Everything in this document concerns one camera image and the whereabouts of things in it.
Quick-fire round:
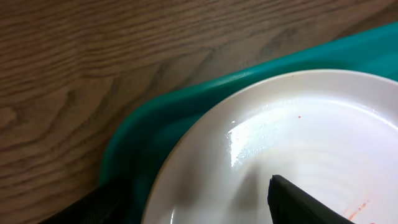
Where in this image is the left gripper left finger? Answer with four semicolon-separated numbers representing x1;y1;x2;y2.
40;179;131;224

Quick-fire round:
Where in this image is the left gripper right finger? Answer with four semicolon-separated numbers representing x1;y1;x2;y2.
267;175;353;224

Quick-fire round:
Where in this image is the white plate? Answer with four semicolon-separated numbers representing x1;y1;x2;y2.
142;70;397;223

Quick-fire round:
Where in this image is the teal plastic tray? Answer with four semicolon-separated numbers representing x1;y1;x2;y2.
99;23;397;223

